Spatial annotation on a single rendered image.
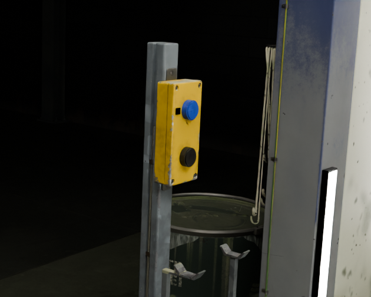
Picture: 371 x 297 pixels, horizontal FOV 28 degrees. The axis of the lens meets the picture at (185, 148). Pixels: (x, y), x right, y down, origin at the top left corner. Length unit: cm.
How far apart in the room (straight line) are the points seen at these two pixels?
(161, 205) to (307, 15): 71
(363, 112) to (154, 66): 82
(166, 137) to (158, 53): 21
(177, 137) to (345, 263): 91
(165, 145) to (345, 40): 69
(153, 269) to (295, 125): 62
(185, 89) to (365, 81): 77
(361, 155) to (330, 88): 36
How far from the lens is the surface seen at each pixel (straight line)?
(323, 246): 228
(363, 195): 254
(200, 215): 311
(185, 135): 186
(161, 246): 196
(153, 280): 198
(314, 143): 220
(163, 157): 184
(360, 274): 266
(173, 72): 187
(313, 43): 218
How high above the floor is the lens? 176
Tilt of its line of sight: 12 degrees down
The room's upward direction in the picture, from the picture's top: 3 degrees clockwise
